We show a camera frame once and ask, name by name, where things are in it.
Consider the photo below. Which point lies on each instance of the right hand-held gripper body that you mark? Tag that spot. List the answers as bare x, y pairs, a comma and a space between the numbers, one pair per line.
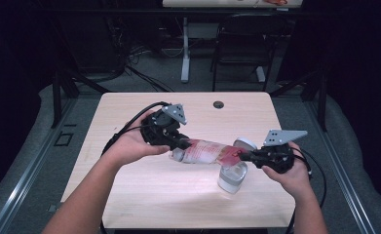
277, 157

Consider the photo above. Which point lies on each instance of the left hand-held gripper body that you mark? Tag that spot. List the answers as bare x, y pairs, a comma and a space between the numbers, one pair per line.
160, 131

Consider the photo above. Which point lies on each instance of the red and white refill pouch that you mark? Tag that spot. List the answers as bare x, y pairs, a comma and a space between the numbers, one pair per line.
204, 152

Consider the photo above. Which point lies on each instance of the white flip-lid container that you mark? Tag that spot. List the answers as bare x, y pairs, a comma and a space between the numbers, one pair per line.
232, 180

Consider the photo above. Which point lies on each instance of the person's right hand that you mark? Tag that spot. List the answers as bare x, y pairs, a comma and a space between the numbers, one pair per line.
295, 182

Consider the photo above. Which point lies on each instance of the person's left hand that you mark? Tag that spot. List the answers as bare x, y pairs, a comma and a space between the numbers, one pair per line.
131, 146

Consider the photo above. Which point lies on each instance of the black metal stand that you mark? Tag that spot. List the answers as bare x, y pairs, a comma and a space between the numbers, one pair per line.
322, 104
56, 97

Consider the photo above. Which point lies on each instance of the white desk leg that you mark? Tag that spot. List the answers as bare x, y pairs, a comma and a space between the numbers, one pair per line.
185, 58

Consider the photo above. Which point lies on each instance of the white desk foot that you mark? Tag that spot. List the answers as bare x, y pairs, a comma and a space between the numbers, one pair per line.
260, 74

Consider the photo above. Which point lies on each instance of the black folding chair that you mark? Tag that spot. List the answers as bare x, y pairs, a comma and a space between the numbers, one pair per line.
243, 35

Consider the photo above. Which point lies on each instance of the grey corner clip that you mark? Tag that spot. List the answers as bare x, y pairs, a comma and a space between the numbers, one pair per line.
52, 208

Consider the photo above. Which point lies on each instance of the light wooden desk top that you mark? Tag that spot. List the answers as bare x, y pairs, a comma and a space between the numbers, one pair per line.
210, 3

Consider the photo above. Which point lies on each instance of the orange item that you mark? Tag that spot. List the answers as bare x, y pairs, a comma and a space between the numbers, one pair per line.
275, 2

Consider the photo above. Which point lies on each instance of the aluminium floor rail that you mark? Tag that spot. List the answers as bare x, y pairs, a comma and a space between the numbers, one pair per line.
337, 169
32, 165

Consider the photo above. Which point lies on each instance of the black square floor frame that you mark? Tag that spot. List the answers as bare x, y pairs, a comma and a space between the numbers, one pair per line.
56, 143

